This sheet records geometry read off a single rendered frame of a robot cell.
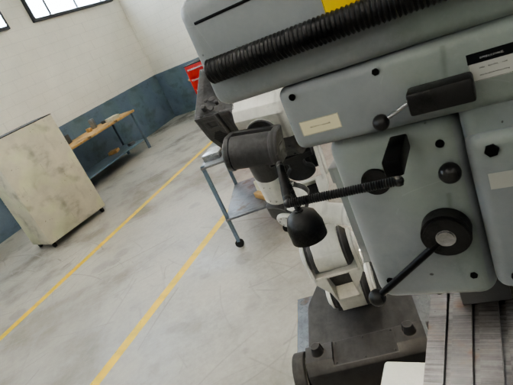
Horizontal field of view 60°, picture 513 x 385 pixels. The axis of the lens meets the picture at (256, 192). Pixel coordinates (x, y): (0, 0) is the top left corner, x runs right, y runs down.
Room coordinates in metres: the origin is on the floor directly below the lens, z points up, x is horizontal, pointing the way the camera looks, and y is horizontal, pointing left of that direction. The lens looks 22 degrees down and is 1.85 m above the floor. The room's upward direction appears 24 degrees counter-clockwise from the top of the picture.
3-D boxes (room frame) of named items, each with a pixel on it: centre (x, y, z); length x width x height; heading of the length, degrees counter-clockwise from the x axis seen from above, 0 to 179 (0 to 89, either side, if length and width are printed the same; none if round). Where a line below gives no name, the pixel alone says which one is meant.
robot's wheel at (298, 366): (1.37, 0.12, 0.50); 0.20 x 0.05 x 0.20; 165
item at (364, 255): (0.73, -0.16, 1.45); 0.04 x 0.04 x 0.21; 57
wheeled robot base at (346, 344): (1.54, -0.19, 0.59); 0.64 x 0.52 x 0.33; 165
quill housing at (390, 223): (0.67, -0.25, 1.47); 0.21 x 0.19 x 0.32; 147
